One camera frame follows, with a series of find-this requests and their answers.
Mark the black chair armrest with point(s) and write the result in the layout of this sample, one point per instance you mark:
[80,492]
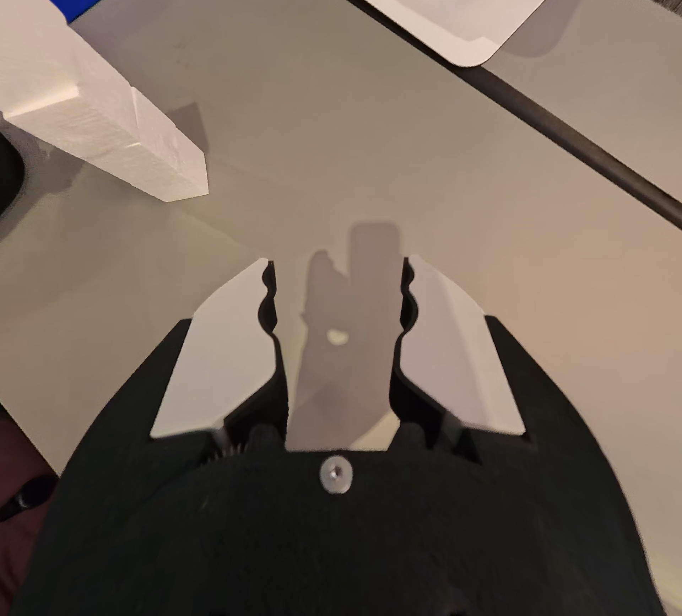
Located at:
[8,173]

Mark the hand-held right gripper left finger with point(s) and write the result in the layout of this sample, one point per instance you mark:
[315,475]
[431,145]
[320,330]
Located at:
[218,365]

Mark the wooden board document stand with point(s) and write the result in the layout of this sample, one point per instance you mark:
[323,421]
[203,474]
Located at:
[453,24]

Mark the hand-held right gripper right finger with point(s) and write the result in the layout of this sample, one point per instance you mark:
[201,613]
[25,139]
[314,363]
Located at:
[458,360]

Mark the person in maroon shirt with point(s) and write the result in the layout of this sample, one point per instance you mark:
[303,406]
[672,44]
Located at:
[16,445]

